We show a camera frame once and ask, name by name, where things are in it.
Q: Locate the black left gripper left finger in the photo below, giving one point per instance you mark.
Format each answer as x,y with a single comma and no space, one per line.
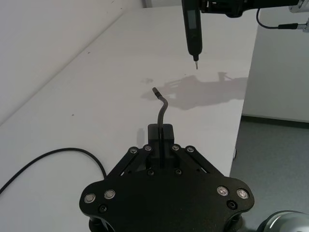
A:
153,135

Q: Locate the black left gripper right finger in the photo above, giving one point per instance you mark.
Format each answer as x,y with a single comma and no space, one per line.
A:
168,135

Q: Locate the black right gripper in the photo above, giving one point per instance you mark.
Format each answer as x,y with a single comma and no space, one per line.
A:
241,6

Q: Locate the bent dark metal hex key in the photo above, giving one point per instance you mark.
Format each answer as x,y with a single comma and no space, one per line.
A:
160,116

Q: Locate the black electric screwdriver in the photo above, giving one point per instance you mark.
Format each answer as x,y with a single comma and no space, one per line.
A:
193,26

